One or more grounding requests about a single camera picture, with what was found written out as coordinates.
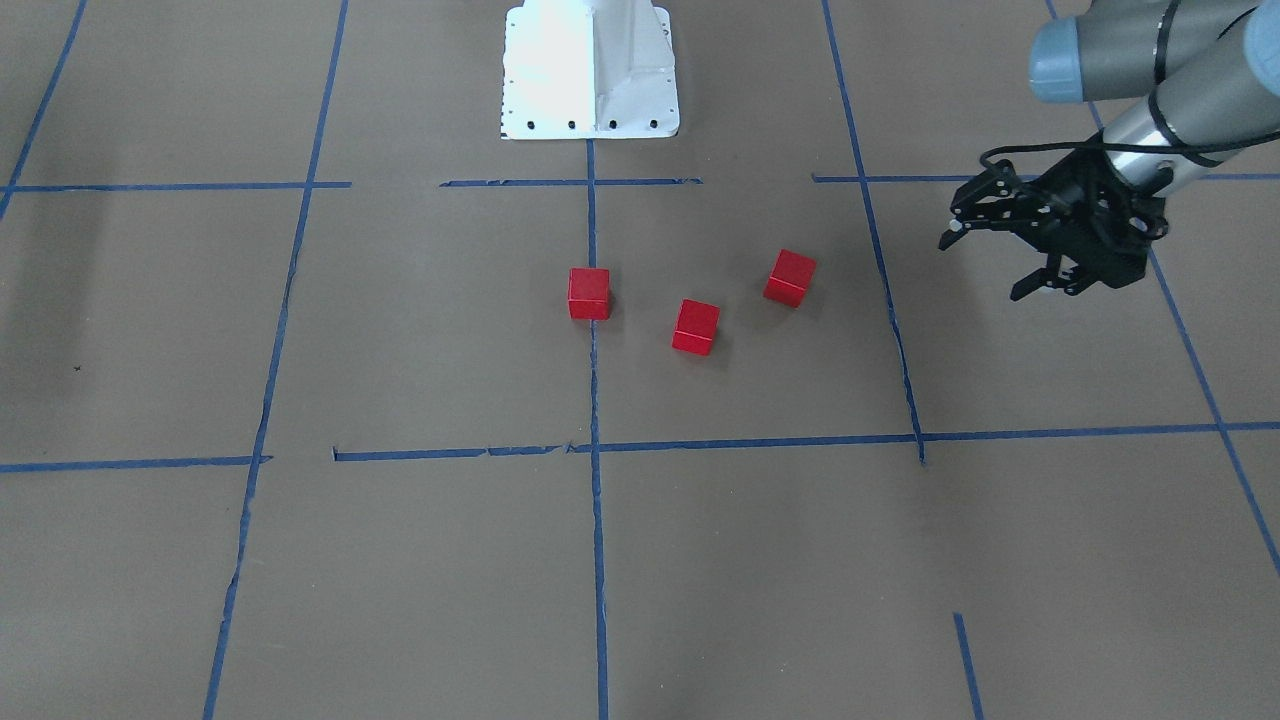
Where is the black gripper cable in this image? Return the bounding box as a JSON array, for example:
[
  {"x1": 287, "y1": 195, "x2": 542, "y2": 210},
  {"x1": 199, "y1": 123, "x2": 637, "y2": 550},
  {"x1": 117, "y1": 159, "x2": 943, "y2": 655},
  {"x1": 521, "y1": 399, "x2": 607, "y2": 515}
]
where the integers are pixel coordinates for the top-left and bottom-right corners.
[{"x1": 978, "y1": 0, "x2": 1280, "y2": 186}]

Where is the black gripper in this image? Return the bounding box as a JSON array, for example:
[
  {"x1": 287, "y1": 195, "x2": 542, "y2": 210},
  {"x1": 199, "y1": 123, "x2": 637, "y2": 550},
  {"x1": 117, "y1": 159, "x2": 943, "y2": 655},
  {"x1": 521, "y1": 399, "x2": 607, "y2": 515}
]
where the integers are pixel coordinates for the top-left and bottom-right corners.
[{"x1": 938, "y1": 152, "x2": 1169, "y2": 302}]

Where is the brown paper table cover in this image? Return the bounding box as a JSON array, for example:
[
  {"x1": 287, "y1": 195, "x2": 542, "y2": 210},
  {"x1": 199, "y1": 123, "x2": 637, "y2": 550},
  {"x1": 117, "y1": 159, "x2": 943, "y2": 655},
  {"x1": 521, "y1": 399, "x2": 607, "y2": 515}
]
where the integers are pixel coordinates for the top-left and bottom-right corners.
[{"x1": 3, "y1": 1, "x2": 1277, "y2": 719}]

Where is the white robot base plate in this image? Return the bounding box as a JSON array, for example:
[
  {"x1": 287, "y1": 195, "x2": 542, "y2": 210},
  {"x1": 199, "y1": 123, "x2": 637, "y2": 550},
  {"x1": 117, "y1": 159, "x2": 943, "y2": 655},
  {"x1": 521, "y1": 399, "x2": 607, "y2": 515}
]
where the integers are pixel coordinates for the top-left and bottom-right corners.
[{"x1": 499, "y1": 1, "x2": 681, "y2": 141}]

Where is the red block placed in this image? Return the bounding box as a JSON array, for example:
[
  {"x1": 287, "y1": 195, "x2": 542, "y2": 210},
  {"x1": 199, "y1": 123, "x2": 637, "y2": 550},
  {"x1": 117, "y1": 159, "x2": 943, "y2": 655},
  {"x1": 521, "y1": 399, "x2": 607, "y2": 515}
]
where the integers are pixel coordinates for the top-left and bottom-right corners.
[
  {"x1": 566, "y1": 266, "x2": 612, "y2": 322},
  {"x1": 669, "y1": 299, "x2": 721, "y2": 357},
  {"x1": 762, "y1": 249, "x2": 818, "y2": 309}
]

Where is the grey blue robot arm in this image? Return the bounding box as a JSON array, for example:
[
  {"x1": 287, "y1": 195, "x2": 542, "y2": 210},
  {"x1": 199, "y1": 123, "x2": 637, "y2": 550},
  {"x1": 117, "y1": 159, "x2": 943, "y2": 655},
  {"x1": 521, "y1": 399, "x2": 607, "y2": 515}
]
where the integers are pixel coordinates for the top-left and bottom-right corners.
[{"x1": 940, "y1": 1, "x2": 1279, "y2": 301}]

